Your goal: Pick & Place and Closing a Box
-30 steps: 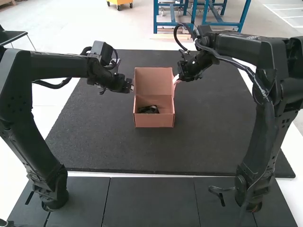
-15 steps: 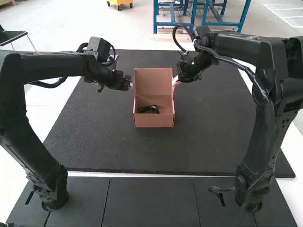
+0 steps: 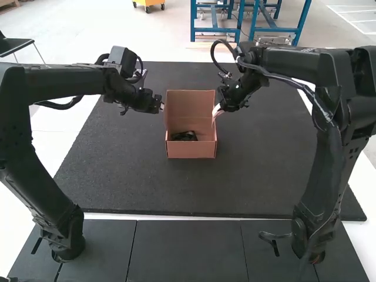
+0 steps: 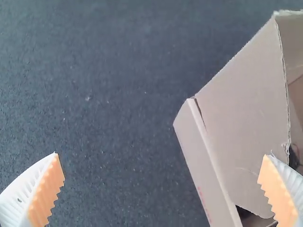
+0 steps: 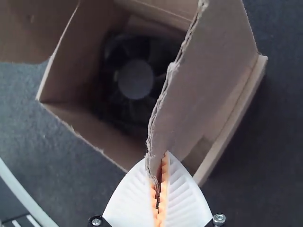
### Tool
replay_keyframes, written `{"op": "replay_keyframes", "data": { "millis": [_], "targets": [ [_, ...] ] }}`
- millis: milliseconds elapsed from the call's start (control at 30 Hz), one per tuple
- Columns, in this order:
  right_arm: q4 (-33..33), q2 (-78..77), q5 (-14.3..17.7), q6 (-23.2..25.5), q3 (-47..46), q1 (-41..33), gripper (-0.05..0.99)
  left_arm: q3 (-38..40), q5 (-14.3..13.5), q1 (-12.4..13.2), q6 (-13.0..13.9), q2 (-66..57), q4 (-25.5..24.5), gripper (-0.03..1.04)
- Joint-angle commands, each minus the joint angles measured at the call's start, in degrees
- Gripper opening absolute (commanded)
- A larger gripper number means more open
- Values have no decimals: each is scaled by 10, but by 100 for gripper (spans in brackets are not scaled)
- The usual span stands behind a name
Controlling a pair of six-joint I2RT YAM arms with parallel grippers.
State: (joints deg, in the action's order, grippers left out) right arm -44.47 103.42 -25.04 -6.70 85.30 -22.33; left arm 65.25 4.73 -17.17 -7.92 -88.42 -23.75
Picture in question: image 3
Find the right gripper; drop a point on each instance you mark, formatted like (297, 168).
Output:
(235, 95)

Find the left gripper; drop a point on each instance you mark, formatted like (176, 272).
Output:
(145, 101)

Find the cardboard box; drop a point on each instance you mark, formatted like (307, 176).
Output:
(191, 147)

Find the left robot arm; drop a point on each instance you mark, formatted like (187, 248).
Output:
(58, 79)

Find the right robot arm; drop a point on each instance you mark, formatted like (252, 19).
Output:
(293, 61)

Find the black square fan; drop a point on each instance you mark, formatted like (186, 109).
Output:
(183, 135)

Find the black mat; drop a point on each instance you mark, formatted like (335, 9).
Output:
(132, 176)

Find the yellow cart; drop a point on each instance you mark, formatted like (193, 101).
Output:
(148, 3)

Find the black chair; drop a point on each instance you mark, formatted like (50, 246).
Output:
(14, 44)

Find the dark base panel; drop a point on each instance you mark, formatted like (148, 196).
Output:
(264, 264)
(188, 252)
(108, 249)

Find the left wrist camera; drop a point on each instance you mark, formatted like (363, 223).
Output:
(139, 75)

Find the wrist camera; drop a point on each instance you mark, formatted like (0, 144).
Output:
(225, 75)
(139, 75)

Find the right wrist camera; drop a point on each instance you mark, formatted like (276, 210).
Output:
(225, 75)

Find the blue metal frame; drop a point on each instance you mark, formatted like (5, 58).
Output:
(276, 29)
(216, 28)

